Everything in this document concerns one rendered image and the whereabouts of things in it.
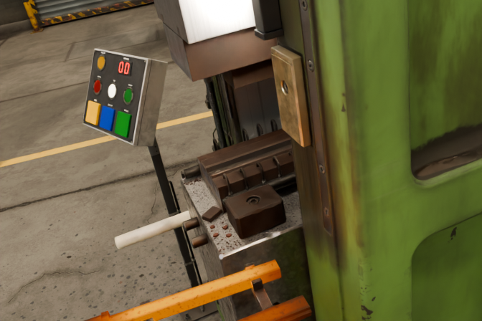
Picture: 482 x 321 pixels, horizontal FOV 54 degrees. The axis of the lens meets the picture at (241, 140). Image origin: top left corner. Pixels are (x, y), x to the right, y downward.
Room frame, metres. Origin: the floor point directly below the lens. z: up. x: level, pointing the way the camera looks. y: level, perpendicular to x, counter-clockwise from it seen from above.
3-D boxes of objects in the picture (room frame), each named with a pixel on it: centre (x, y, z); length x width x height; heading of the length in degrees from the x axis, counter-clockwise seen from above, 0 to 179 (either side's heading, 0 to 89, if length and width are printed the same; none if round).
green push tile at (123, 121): (1.41, 0.36, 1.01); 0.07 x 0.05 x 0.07; 40
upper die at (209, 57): (1.10, -0.10, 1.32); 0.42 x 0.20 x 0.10; 105
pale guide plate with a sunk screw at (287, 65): (0.78, -0.11, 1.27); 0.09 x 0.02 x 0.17; 15
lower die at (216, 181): (1.10, -0.10, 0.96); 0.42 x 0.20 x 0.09; 105
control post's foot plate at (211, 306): (1.57, 0.33, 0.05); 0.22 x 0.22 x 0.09; 15
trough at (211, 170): (1.08, -0.11, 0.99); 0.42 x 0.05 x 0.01; 105
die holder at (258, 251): (1.05, -0.12, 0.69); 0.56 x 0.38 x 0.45; 105
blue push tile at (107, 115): (1.49, 0.43, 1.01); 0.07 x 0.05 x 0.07; 40
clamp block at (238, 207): (0.89, 0.00, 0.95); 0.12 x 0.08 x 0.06; 105
